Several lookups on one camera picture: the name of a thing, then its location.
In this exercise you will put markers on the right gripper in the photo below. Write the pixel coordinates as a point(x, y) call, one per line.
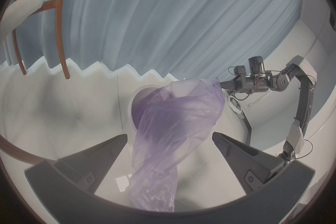
point(241, 85)

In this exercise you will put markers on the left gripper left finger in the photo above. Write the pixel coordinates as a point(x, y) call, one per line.
point(91, 162)

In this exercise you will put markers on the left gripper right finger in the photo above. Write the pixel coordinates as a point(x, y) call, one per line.
point(249, 162)

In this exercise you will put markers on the purple plastic bag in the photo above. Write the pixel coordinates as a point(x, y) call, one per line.
point(170, 125)

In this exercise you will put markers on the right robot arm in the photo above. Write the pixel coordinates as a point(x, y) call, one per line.
point(304, 112)

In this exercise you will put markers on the white trash bin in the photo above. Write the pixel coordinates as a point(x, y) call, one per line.
point(137, 102)

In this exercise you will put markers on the pale blue curtain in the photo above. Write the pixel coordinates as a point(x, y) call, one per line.
point(170, 7)

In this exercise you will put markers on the white cushioned wooden chair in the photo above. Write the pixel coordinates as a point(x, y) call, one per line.
point(23, 5)

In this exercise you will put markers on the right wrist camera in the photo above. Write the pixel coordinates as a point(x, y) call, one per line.
point(240, 70)

